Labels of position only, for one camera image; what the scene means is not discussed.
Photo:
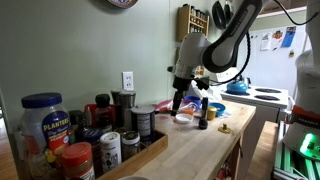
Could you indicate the white plastic lid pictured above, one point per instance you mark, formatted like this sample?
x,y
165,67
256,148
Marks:
x,y
184,118

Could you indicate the pink plastic plate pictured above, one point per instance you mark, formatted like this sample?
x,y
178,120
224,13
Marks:
x,y
161,106

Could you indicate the clear plastic zip bag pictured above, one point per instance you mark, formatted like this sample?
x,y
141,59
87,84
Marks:
x,y
187,105

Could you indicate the colourful fridge paper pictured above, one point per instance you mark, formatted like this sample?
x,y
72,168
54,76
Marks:
x,y
277,38

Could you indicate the white wall outlet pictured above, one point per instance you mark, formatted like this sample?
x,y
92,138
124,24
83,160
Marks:
x,y
128,81

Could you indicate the dark bottle black cap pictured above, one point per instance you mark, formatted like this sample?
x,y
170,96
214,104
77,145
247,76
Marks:
x,y
103,113

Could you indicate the black labelled can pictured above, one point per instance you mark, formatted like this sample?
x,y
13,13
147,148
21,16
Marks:
x,y
143,125

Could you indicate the red lid spice jar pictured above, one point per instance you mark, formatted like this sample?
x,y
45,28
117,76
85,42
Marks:
x,y
78,161

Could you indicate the wooden spice rack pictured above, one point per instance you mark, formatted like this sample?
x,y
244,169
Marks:
x,y
200,70
181,20

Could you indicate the small dark bottle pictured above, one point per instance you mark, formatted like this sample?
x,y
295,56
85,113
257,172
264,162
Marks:
x,y
203,115

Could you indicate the glass jar dark lid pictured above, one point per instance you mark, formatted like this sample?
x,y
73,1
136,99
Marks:
x,y
130,146

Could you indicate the white kitchen stove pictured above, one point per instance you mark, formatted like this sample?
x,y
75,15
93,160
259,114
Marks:
x,y
266,110

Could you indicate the decorative round wall plate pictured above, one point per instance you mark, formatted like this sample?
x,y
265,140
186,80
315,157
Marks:
x,y
122,2

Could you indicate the Planters peanut jar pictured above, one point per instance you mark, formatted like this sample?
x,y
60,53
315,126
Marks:
x,y
43,133

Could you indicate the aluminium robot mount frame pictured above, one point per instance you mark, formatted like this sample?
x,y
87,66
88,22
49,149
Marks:
x,y
283,161

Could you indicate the dark jar black lid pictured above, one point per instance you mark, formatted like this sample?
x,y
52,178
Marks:
x,y
77,125

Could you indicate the wooden butcher block cart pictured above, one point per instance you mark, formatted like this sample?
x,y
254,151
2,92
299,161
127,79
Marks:
x,y
200,150

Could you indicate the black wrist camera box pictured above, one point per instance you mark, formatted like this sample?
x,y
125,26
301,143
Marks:
x,y
202,84

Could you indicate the small yellow lid jar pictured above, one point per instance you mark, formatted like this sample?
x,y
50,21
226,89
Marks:
x,y
211,114

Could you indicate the stainless steel shaker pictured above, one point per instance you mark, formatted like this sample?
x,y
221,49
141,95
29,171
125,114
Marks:
x,y
127,106

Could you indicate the white fridge paper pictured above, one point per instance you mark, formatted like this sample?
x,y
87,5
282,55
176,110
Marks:
x,y
265,41

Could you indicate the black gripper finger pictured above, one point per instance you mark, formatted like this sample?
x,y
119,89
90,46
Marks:
x,y
180,100
174,101

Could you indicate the white spice shaker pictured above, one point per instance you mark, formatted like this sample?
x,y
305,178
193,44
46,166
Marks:
x,y
111,151

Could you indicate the blue fridge paper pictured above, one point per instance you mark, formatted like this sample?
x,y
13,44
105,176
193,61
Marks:
x,y
288,36

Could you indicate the clear plastic bowl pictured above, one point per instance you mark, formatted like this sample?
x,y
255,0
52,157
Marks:
x,y
165,125

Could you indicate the white refrigerator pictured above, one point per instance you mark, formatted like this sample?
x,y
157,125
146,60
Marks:
x,y
266,66

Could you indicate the black hanging pan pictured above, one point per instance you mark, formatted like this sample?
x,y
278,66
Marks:
x,y
218,15
228,10

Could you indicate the white crumpled cloth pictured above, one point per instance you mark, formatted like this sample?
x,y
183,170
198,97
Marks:
x,y
213,93

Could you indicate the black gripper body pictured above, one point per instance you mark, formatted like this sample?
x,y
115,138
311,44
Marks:
x,y
181,84

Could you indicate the blue lid jar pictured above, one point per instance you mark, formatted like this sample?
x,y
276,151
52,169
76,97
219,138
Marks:
x,y
91,140

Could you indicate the wooden tray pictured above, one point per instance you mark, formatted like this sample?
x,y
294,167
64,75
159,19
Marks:
x,y
146,155

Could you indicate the red container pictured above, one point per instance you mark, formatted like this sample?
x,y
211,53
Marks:
x,y
89,115

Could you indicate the brass knob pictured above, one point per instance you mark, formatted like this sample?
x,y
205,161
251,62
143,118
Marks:
x,y
225,129

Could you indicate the blue kettle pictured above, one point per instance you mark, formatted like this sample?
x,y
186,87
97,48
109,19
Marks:
x,y
237,87

